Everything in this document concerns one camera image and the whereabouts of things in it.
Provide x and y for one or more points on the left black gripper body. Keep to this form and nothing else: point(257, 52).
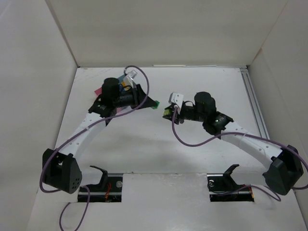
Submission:
point(140, 96)

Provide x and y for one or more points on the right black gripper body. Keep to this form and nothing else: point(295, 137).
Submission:
point(177, 115)

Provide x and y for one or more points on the pale yellow lego from stack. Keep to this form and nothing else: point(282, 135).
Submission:
point(167, 112)

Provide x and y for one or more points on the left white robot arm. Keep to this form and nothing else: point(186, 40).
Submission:
point(60, 166)

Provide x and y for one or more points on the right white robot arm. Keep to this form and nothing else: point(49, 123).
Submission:
point(283, 165)

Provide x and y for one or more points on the pink plastic bin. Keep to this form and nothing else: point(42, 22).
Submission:
point(98, 91)

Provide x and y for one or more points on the light blue plastic bin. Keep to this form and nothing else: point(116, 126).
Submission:
point(125, 79)

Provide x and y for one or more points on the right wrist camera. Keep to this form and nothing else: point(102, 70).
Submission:
point(177, 99)

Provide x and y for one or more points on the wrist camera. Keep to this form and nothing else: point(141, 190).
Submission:
point(177, 99)
point(132, 74)

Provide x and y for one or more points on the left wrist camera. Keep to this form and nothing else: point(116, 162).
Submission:
point(132, 74)

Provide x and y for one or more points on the aluminium rail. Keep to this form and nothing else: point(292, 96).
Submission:
point(262, 129)

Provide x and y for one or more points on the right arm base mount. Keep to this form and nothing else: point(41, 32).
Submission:
point(223, 188)

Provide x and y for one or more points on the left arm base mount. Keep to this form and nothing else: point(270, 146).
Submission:
point(100, 186)

